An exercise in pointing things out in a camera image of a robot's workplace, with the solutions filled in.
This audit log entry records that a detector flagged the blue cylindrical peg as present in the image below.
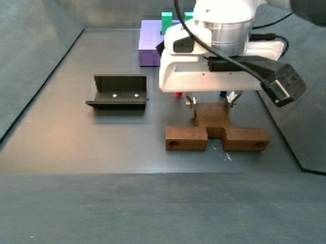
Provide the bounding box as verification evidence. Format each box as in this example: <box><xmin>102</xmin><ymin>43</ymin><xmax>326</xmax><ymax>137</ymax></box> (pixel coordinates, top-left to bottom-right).
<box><xmin>221</xmin><ymin>91</ymin><xmax>228</xmax><ymax>97</ymax></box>

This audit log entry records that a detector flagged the purple base block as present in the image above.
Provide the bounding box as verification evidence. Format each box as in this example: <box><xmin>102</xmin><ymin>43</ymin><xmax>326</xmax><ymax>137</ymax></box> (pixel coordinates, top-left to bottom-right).
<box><xmin>138</xmin><ymin>19</ymin><xmax>181</xmax><ymax>68</ymax></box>

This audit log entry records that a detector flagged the green U-shaped block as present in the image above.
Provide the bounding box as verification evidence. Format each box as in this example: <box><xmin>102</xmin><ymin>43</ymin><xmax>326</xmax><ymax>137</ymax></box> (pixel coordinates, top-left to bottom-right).
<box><xmin>161</xmin><ymin>11</ymin><xmax>194</xmax><ymax>35</ymax></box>

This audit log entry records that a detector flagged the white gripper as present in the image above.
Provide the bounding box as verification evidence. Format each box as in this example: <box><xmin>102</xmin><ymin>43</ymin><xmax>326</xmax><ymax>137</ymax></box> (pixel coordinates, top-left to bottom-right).
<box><xmin>159</xmin><ymin>19</ymin><xmax>285</xmax><ymax>117</ymax></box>

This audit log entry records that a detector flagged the black camera cable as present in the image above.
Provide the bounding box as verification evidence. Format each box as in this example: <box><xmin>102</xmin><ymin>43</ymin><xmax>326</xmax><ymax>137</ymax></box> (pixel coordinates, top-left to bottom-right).
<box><xmin>173</xmin><ymin>0</ymin><xmax>296</xmax><ymax>84</ymax></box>

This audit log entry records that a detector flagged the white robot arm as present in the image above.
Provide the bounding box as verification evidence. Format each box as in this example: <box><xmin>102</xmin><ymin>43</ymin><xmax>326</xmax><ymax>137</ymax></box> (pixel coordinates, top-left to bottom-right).
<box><xmin>159</xmin><ymin>0</ymin><xmax>284</xmax><ymax>108</ymax></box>

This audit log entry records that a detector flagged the brown T-shaped block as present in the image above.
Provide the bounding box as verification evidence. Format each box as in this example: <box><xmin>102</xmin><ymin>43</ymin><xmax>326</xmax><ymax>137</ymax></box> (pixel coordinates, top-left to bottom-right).
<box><xmin>166</xmin><ymin>103</ymin><xmax>270</xmax><ymax>152</ymax></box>

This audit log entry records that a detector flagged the black angle bracket fixture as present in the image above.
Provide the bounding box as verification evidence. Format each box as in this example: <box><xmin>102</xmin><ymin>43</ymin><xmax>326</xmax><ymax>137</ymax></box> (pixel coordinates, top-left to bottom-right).
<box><xmin>86</xmin><ymin>74</ymin><xmax>149</xmax><ymax>108</ymax></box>

